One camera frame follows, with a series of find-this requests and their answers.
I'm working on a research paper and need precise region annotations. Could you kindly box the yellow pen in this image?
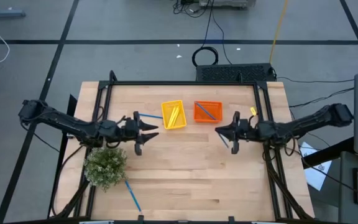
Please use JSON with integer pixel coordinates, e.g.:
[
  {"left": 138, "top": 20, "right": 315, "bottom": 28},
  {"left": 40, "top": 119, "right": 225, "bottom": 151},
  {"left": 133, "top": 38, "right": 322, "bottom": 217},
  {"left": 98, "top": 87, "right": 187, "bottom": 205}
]
[
  {"left": 167, "top": 106, "right": 177, "bottom": 128},
  {"left": 171, "top": 106, "right": 181, "bottom": 128}
]

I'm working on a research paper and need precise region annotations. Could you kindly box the yellow hanging cable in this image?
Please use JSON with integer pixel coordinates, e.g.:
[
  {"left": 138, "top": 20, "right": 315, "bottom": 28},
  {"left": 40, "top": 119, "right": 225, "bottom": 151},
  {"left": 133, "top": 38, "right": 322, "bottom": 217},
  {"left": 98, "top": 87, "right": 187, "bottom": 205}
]
[{"left": 268, "top": 0, "right": 289, "bottom": 65}]

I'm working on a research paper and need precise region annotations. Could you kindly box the yellow plastic basket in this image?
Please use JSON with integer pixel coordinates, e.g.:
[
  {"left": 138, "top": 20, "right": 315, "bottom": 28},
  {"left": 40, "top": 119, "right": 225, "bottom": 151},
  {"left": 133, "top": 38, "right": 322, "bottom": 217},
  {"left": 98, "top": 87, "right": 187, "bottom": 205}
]
[{"left": 160, "top": 99, "right": 188, "bottom": 130}]

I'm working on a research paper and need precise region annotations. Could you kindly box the black aluminium rig frame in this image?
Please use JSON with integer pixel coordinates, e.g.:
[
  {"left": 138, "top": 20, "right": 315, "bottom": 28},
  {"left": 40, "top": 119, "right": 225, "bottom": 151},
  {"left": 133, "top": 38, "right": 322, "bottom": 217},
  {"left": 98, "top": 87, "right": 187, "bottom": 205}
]
[{"left": 47, "top": 79, "right": 315, "bottom": 224}]

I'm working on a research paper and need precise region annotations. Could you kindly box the potted green plant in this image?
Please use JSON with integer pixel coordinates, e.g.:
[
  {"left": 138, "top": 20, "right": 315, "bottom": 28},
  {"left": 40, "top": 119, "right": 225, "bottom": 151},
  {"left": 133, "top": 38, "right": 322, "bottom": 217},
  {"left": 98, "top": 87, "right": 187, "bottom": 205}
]
[{"left": 83, "top": 146, "right": 129, "bottom": 193}]

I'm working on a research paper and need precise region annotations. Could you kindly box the grey desk leg base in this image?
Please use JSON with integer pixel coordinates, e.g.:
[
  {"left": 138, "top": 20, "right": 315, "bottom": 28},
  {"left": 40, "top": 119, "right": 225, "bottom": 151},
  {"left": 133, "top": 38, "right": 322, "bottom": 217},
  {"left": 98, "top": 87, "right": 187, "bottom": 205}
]
[{"left": 0, "top": 0, "right": 27, "bottom": 19}]

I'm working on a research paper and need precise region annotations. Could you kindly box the orange plastic basket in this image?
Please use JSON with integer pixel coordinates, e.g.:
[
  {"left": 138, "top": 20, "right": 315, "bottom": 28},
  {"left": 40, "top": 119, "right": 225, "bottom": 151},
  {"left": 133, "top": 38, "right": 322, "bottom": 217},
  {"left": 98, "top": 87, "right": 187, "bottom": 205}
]
[{"left": 193, "top": 100, "right": 223, "bottom": 124}]

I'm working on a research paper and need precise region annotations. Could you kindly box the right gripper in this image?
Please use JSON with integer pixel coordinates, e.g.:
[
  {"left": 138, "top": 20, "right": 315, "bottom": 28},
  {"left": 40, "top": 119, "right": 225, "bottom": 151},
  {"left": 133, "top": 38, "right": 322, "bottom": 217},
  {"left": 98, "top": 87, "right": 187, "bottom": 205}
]
[{"left": 215, "top": 111, "right": 259, "bottom": 156}]

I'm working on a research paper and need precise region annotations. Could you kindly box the black vented computer case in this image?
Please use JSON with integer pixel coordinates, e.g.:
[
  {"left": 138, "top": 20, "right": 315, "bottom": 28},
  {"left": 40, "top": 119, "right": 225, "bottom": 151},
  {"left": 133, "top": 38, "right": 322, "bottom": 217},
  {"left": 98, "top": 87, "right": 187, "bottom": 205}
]
[{"left": 195, "top": 63, "right": 277, "bottom": 83}]

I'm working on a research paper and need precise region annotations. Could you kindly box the white paper sheet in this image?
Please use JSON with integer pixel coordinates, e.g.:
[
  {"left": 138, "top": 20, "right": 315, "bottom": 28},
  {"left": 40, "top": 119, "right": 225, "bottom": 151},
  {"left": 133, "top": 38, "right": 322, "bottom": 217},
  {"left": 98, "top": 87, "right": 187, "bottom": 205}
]
[{"left": 299, "top": 141, "right": 333, "bottom": 192}]

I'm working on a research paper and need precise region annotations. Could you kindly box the grey device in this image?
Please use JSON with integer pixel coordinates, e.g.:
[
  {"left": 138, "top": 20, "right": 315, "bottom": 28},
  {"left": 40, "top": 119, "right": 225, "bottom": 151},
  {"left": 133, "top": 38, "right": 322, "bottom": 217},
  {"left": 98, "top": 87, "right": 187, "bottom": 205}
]
[{"left": 198, "top": 0, "right": 257, "bottom": 9}]

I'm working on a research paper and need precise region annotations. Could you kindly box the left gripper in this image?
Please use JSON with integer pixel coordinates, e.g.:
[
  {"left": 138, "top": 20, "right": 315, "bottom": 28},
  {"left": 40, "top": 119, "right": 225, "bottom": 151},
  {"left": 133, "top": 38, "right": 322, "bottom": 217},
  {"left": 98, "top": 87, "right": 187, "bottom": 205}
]
[{"left": 123, "top": 111, "right": 160, "bottom": 156}]

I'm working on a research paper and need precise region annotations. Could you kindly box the coiled black cable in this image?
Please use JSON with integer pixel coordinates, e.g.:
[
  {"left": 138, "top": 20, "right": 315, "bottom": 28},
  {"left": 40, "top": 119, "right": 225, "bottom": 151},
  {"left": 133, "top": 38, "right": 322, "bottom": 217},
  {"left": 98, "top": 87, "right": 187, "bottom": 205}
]
[{"left": 191, "top": 45, "right": 219, "bottom": 68}]

